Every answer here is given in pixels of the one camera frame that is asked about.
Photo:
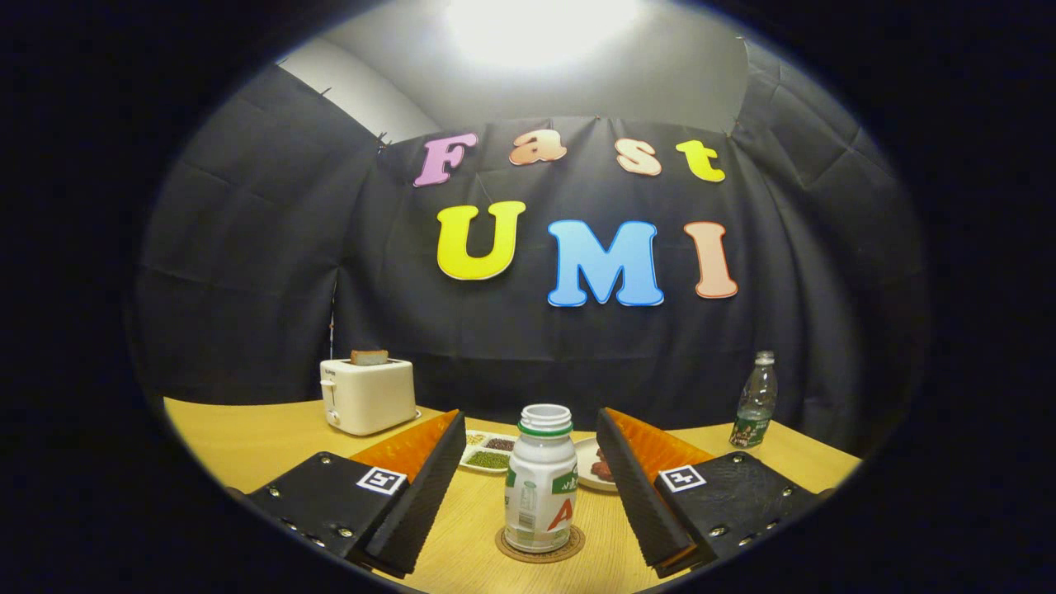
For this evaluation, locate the white divided dish with beans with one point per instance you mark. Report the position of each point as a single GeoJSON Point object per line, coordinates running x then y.
{"type": "Point", "coordinates": [491, 460]}

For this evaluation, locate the bread slice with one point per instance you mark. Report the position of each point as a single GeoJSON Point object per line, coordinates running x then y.
{"type": "Point", "coordinates": [370, 357]}

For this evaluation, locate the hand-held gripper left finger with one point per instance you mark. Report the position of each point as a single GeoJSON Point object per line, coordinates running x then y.
{"type": "Point", "coordinates": [417, 511]}

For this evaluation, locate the red meat slice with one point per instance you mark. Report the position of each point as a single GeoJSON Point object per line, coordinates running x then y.
{"type": "Point", "coordinates": [602, 472]}

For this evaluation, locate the round wooden coaster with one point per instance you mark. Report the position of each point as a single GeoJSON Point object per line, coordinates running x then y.
{"type": "Point", "coordinates": [540, 558]}

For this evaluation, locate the ceiling light panel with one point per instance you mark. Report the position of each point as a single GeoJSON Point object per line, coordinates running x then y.
{"type": "Point", "coordinates": [540, 29]}

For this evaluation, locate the black backdrop cloth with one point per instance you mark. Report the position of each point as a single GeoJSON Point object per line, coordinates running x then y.
{"type": "Point", "coordinates": [247, 247]}

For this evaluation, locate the white toaster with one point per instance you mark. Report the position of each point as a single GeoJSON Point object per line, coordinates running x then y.
{"type": "Point", "coordinates": [371, 396]}

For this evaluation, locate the white round plate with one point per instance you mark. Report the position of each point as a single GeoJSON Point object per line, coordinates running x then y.
{"type": "Point", "coordinates": [584, 466]}

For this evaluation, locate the white juice bottle green label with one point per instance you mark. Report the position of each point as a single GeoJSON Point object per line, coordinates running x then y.
{"type": "Point", "coordinates": [540, 487]}

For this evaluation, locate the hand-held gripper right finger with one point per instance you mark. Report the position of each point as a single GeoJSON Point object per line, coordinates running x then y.
{"type": "Point", "coordinates": [648, 503]}

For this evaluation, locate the wooden table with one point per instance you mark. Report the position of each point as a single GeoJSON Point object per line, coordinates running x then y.
{"type": "Point", "coordinates": [462, 536]}

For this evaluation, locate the clear plastic water bottle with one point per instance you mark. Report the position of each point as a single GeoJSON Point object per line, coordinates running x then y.
{"type": "Point", "coordinates": [755, 412]}

